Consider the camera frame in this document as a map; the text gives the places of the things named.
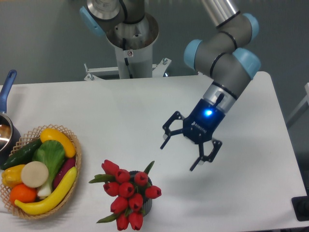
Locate red tulip bouquet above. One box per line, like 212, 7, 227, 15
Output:
89, 159, 162, 231

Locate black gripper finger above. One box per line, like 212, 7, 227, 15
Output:
189, 138, 223, 172
160, 111, 184, 149

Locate yellow banana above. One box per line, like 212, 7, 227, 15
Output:
14, 167, 77, 216

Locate yellow squash upper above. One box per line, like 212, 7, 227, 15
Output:
40, 128, 77, 159

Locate white metal base frame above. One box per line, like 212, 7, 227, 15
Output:
84, 58, 172, 81

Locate beige round disc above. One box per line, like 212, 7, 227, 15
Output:
21, 161, 49, 188

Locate dark grey ribbed vase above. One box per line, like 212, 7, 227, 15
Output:
129, 171, 153, 216

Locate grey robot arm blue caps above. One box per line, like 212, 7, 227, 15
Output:
80, 0, 261, 163

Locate woven wicker basket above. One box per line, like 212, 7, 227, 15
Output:
0, 124, 82, 220

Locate black device at edge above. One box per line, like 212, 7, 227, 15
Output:
291, 196, 309, 221

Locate orange fruit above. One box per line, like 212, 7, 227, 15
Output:
9, 184, 37, 205

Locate green cucumber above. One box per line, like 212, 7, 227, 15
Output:
0, 139, 42, 170

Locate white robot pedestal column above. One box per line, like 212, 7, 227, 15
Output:
106, 13, 159, 79

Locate green bok choy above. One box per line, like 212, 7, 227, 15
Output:
32, 140, 65, 200

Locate purple sweet potato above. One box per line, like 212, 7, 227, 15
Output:
53, 157, 76, 189

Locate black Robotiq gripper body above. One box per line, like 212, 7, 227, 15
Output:
183, 99, 225, 144

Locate yellow bell pepper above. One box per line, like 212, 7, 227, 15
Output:
1, 164, 25, 188

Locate blue handled saucepan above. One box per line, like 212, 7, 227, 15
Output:
0, 70, 20, 165

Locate white frame at right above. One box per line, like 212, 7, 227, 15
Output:
286, 83, 309, 129

